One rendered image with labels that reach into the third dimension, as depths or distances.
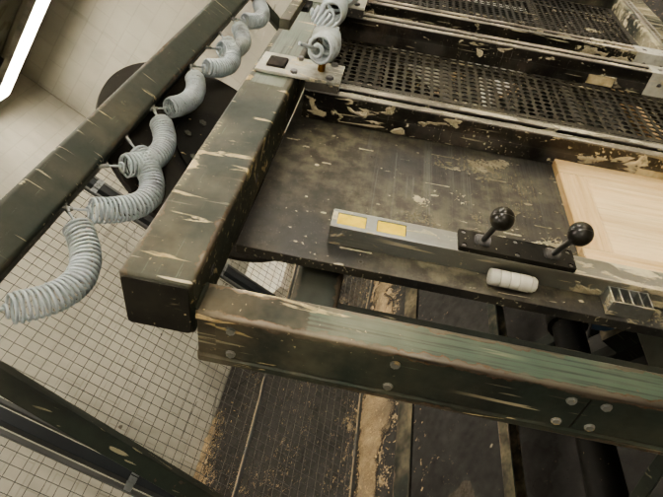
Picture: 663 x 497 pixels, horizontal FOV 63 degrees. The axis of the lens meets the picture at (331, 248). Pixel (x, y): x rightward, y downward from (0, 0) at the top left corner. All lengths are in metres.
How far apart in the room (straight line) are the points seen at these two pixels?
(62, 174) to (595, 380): 1.16
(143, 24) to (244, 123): 6.11
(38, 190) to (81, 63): 6.40
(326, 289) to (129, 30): 6.48
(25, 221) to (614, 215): 1.21
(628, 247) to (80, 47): 7.04
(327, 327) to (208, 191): 0.29
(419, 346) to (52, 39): 7.28
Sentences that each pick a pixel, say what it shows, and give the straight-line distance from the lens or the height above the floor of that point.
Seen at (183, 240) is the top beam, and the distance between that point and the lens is 0.78.
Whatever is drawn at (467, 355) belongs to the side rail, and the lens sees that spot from 0.77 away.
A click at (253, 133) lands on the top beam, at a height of 1.89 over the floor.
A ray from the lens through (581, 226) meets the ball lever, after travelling 0.89.
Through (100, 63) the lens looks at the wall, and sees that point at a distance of 7.58.
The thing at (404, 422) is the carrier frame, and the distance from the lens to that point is 2.07.
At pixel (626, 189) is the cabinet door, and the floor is 1.18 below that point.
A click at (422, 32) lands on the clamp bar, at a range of 1.75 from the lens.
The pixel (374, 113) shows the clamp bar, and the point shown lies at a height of 1.68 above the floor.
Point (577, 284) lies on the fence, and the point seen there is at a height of 1.33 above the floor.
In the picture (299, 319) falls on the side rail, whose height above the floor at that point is 1.72.
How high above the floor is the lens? 1.98
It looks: 19 degrees down
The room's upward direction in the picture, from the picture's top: 54 degrees counter-clockwise
